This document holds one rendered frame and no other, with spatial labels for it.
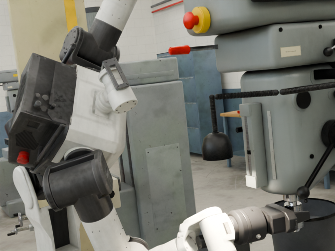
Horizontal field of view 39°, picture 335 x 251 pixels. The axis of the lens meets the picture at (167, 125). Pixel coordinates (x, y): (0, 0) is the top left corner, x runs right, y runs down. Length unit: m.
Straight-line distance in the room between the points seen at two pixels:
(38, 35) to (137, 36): 8.30
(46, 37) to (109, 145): 1.60
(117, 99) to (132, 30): 9.78
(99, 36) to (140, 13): 9.69
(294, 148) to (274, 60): 0.22
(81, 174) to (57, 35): 1.71
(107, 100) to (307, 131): 0.51
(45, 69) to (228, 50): 0.48
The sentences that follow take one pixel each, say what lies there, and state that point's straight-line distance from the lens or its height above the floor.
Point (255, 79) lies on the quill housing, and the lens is 1.19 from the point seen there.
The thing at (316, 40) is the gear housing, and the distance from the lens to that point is 1.17.
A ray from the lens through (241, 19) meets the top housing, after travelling 1.05.
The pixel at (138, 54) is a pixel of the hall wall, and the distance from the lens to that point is 10.94.
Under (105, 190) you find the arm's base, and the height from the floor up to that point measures 1.39.
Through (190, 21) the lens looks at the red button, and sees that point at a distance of 1.09.
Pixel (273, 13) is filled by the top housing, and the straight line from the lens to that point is 1.08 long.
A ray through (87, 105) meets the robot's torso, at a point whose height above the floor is 1.59.
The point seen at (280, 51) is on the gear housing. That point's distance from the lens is 1.10.
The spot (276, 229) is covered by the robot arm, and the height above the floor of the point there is 1.23.
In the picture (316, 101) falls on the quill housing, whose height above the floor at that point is 1.54.
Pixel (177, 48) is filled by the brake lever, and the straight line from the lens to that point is 1.19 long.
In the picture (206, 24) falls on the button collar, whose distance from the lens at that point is 1.10.
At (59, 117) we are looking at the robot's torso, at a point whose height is 1.57.
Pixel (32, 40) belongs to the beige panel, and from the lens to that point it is 2.74.
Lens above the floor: 1.65
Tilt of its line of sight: 7 degrees down
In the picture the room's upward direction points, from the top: 6 degrees counter-clockwise
